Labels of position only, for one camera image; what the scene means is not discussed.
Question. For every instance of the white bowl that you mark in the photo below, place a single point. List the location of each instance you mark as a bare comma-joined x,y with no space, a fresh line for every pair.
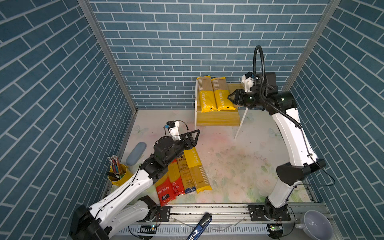
316,226

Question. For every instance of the red spaghetti bag outer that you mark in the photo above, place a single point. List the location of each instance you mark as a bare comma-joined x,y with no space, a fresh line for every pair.
165,190

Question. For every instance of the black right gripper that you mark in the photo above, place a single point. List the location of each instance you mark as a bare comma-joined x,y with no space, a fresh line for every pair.
237,96

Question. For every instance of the aluminium mounting rail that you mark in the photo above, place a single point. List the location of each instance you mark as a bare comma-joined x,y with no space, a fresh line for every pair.
146,220

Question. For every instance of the wooden two-tier shelf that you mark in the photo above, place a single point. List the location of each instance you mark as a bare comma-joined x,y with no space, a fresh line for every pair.
222,118

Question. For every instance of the yellow pastatime bag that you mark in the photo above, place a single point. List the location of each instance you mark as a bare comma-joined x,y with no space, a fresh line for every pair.
206,95
221,92
197,171

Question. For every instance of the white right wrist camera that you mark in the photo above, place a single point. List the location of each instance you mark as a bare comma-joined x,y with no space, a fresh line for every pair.
248,81

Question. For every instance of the grey-blue glasses case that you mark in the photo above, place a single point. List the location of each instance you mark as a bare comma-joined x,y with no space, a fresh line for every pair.
136,154

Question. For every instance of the blue moli pasta bag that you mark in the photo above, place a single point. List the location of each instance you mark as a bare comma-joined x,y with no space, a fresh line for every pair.
185,174

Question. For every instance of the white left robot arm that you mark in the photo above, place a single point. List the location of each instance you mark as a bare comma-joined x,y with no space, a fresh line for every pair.
126,189

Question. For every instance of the yellow pencil cup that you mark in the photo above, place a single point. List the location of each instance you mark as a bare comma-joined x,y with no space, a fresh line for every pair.
118,173

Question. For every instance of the blue black handheld tool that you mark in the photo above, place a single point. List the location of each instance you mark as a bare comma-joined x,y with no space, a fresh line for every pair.
200,227

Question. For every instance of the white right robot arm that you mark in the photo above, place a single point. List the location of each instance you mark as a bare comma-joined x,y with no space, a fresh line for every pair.
303,160

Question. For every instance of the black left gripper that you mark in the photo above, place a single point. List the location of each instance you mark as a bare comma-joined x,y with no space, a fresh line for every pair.
191,143

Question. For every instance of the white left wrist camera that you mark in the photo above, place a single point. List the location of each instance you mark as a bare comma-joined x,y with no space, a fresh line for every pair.
172,127

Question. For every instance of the red spaghetti bag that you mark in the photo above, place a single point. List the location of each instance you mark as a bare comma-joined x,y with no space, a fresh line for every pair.
175,178
165,190

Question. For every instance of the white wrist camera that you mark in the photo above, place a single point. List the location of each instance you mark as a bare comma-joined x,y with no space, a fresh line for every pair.
248,81
172,127

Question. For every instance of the red spaghetti bag inner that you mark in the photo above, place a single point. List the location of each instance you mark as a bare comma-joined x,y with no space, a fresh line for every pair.
175,178

